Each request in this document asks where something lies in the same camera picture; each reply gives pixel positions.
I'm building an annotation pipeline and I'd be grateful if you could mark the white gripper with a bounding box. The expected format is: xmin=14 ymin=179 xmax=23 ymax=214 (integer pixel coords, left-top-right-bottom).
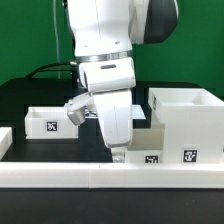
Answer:
xmin=65 ymin=57 xmax=136 ymax=163

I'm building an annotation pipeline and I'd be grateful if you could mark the white front drawer tray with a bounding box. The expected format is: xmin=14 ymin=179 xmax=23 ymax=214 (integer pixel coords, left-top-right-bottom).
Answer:
xmin=125 ymin=126 xmax=164 ymax=164

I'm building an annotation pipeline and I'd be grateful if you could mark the white drawer tray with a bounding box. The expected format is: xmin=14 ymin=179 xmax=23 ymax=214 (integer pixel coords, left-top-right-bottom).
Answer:
xmin=24 ymin=107 xmax=78 ymax=140
xmin=125 ymin=126 xmax=164 ymax=164

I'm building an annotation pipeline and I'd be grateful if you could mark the white drawer cabinet box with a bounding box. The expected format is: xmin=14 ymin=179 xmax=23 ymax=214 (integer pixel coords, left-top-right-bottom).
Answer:
xmin=148 ymin=88 xmax=224 ymax=164

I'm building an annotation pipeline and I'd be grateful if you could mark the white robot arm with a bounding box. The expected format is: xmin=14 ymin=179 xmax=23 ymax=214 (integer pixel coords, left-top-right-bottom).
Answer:
xmin=65 ymin=0 xmax=179 ymax=162

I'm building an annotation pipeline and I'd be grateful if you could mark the white base tag plate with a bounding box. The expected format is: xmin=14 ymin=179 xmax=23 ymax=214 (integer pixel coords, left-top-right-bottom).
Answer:
xmin=85 ymin=105 xmax=146 ymax=120

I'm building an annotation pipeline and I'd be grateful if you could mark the white front fence wall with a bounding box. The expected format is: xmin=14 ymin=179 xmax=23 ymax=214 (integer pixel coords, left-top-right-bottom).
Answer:
xmin=0 ymin=162 xmax=224 ymax=189

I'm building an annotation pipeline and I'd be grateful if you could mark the white fence wall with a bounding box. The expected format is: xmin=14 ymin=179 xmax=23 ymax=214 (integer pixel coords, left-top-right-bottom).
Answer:
xmin=0 ymin=127 xmax=13 ymax=160
xmin=0 ymin=162 xmax=224 ymax=189

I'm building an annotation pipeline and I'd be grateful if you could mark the white left fence wall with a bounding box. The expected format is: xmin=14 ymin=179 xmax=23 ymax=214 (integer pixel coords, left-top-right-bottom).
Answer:
xmin=0 ymin=127 xmax=13 ymax=160

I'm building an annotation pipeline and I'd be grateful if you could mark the black cable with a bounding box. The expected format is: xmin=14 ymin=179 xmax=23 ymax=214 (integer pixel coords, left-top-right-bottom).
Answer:
xmin=24 ymin=61 xmax=81 ymax=80

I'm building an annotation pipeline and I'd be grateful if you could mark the white thin cable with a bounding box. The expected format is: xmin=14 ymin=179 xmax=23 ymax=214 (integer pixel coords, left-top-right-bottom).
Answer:
xmin=52 ymin=0 xmax=62 ymax=80

